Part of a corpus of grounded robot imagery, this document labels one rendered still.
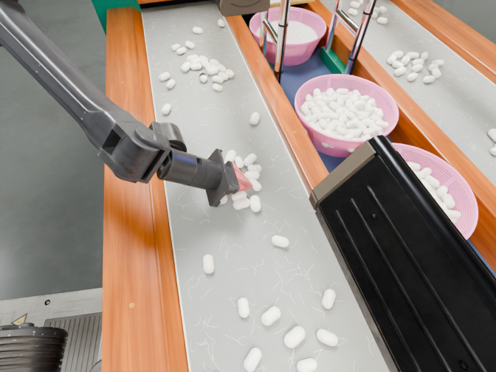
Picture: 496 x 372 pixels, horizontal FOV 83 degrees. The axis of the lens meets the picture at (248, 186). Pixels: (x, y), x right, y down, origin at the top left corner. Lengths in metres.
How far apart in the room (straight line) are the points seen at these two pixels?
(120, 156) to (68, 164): 1.46
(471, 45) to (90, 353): 1.41
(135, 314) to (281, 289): 0.25
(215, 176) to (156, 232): 0.16
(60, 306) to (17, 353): 0.36
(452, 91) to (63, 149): 1.90
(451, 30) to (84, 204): 1.74
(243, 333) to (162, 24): 1.06
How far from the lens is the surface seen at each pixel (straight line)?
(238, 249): 0.56
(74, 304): 0.92
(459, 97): 1.03
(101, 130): 0.48
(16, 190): 1.95
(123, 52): 1.05
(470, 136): 0.92
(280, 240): 0.54
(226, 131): 0.74
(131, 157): 0.45
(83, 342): 0.88
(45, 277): 1.59
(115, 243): 0.59
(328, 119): 0.81
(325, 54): 1.12
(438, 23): 1.33
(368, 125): 0.82
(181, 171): 0.48
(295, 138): 0.69
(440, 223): 0.19
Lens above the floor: 1.25
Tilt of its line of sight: 55 degrees down
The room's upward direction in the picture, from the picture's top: straight up
